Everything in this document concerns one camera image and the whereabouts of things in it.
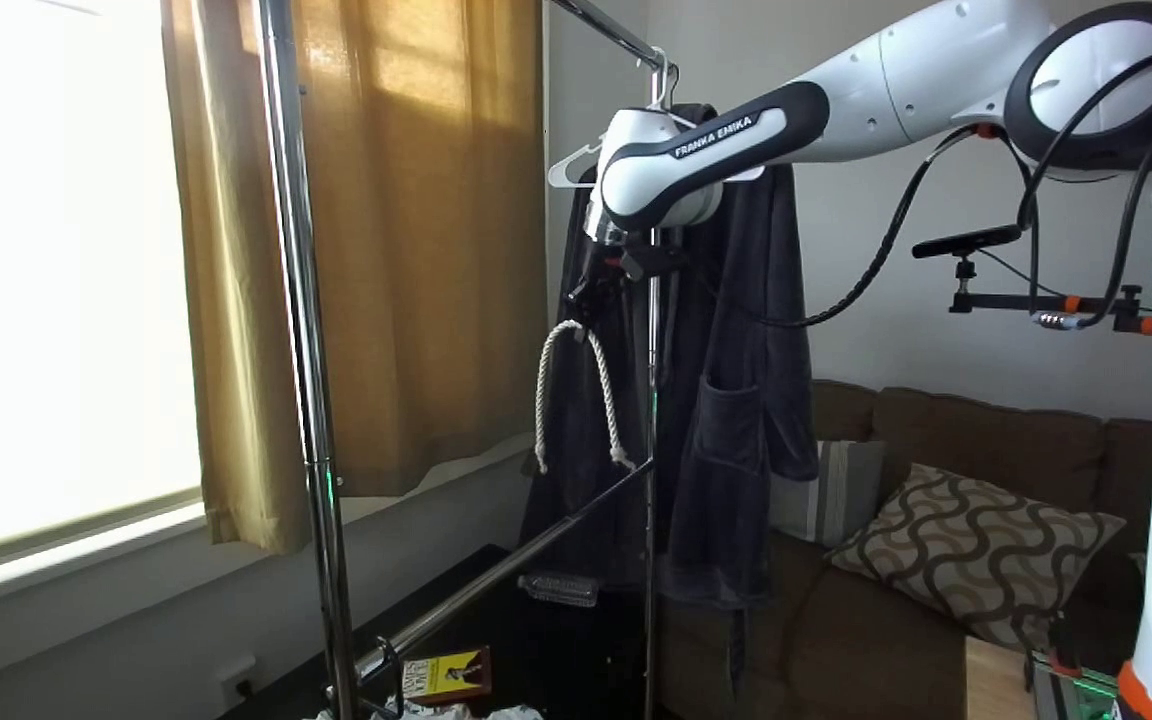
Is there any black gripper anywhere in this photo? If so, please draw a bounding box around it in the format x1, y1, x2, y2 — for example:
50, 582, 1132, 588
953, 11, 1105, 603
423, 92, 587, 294
565, 233, 684, 333

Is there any white twisted rope piece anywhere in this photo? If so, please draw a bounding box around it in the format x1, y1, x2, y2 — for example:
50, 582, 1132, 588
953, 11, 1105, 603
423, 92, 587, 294
526, 316, 641, 481

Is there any mustard yellow curtain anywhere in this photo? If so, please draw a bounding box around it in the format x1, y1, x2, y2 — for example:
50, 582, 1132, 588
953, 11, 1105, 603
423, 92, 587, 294
156, 0, 547, 552

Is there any dark grey fleece robe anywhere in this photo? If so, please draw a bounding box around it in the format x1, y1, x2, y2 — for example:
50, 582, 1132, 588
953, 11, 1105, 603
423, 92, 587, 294
517, 99, 825, 615

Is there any metal clothes rack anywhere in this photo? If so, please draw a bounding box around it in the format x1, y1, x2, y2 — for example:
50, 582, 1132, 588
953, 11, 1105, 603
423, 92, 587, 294
250, 0, 684, 720

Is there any small grey flat item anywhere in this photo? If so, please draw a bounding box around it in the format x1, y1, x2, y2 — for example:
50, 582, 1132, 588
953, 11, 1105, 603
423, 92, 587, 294
517, 569, 605, 610

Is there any white striped cushion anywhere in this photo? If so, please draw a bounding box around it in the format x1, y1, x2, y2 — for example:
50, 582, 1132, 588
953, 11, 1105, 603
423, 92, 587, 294
769, 436, 887, 548

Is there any black low table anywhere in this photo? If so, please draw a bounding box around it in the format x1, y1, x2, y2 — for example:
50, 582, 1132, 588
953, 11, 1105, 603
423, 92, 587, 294
250, 541, 646, 720

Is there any small yellow box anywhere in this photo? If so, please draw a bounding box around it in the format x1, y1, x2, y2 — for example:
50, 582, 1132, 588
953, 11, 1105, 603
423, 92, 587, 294
400, 643, 500, 708

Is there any crumpled white paper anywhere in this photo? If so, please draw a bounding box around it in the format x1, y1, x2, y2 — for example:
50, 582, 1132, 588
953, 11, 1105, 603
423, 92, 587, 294
388, 690, 545, 720

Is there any brown sofa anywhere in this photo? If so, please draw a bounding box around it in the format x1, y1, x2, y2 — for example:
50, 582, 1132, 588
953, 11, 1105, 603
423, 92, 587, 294
661, 376, 1152, 720

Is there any wave patterned throw pillow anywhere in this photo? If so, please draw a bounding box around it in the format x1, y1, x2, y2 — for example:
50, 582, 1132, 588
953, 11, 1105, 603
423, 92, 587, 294
826, 458, 1132, 656

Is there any light wooden side table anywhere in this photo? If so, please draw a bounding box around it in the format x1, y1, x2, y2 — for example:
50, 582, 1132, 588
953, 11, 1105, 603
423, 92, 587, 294
959, 634, 1040, 720

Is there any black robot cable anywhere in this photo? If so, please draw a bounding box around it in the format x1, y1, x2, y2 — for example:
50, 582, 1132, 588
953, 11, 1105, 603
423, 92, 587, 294
791, 41, 1152, 334

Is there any black camera on mount arm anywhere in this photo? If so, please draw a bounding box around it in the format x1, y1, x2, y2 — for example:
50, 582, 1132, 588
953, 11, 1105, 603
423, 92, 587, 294
908, 219, 1152, 341

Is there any white wall outlet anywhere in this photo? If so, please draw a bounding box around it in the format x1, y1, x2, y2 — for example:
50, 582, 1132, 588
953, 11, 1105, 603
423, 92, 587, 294
215, 650, 265, 708

